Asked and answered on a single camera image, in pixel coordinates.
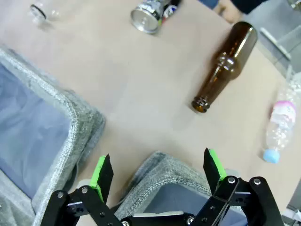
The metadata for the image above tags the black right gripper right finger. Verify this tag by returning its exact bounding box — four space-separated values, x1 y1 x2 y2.
188 147 285 226

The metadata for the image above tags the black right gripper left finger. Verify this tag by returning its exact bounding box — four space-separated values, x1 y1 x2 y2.
41 153 123 226

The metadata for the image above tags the crushed plastic bottle pink label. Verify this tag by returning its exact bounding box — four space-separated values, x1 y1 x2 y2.
262 70 301 164

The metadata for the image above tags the brown glass bottle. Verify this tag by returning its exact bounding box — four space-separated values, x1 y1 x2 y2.
190 21 259 114

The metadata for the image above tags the red and black drink can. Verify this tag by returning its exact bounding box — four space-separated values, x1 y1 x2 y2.
162 0 182 24

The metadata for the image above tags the black and white drink can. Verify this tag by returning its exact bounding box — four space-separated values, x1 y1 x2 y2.
130 0 169 35

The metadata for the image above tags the clear plastic bottle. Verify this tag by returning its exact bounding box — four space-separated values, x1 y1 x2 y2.
29 2 62 28

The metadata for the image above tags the person's left forearm dark sleeve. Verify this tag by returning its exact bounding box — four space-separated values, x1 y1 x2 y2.
230 0 266 15

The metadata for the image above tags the grey fabric basket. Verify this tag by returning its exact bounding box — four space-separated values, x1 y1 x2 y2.
0 46 106 226
114 150 247 226

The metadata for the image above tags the person's left hand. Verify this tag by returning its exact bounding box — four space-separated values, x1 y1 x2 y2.
214 0 244 24

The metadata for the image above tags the grey metal furniture frame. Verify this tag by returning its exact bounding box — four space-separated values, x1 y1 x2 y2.
260 27 293 61

